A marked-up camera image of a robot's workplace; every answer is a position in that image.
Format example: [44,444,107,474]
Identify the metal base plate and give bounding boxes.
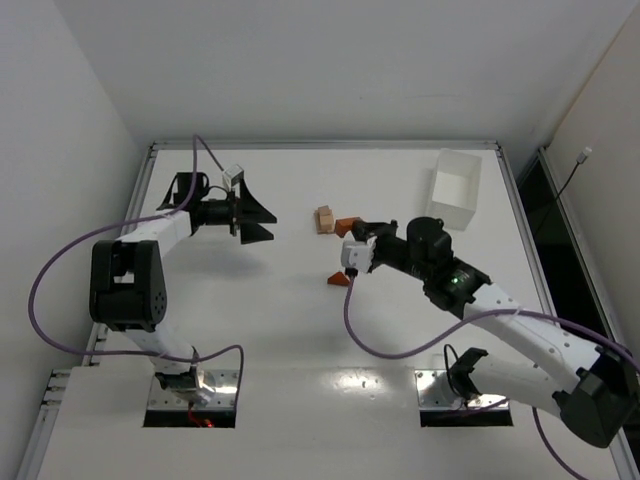
[147,369,241,412]
[414,369,509,414]

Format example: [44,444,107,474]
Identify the red-brown arch wood block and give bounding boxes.
[334,217,361,238]

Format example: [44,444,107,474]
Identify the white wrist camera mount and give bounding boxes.
[222,164,244,190]
[340,236,377,273]

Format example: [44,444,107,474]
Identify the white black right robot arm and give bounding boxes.
[341,217,639,448]

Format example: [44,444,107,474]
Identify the red-brown triangle wood block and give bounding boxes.
[327,271,350,287]

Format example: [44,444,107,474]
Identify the red wire under table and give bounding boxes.
[186,405,216,429]

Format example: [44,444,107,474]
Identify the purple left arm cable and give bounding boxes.
[28,133,245,396]

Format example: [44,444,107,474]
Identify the black cable with white plug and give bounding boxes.
[542,146,593,221]

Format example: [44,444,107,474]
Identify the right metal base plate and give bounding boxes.
[414,369,509,414]

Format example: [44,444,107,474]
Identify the engraved light wood block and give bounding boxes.
[314,210,324,235]

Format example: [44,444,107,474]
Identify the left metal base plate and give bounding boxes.
[147,369,241,412]

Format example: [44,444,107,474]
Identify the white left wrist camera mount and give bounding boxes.
[222,164,244,190]

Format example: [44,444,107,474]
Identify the aluminium table frame rail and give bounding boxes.
[38,142,637,479]

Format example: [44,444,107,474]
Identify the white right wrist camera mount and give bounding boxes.
[340,236,377,273]

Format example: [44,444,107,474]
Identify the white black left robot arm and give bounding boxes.
[89,165,277,406]

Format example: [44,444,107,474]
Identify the white perforated box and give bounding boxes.
[425,149,482,231]

